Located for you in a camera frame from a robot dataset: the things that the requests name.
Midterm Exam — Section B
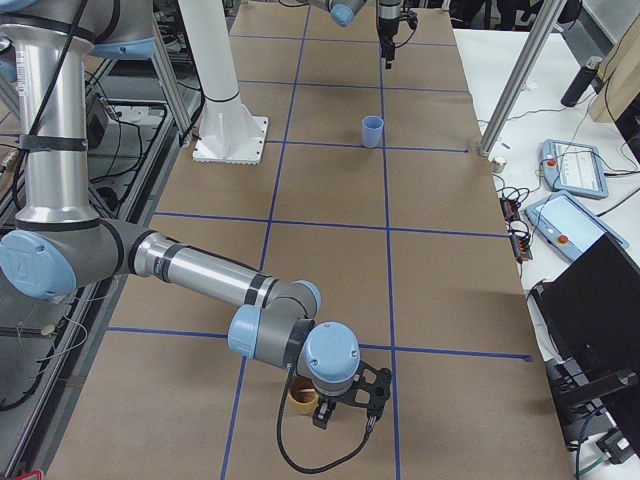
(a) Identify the bamboo wooden cup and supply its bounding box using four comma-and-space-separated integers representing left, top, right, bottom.
288, 376, 319, 416

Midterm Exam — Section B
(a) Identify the light blue plastic cup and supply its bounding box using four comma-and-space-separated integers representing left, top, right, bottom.
361, 115, 384, 149

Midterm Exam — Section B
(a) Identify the blue teach pendant near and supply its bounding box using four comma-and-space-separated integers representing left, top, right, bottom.
525, 191, 629, 261

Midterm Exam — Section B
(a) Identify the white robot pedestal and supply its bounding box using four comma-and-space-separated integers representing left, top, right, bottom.
179, 0, 269, 165

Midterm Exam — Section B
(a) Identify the blue teach pendant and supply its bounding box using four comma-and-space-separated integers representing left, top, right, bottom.
525, 191, 629, 261
540, 139, 609, 199

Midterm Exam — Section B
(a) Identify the black water bottle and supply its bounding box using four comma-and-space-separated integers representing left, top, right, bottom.
560, 56, 603, 107

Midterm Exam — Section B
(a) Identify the black monitor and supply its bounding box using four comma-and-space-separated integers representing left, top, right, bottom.
533, 234, 639, 376

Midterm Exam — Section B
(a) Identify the aluminium frame post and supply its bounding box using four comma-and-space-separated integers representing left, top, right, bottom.
478, 0, 566, 158

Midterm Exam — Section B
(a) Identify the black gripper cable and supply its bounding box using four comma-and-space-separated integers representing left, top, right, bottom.
277, 363, 384, 475

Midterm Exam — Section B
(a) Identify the blue teach pendant far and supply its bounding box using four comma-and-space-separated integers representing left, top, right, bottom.
540, 139, 609, 199

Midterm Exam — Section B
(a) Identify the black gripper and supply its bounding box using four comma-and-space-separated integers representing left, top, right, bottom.
312, 361, 391, 429
376, 0, 418, 70

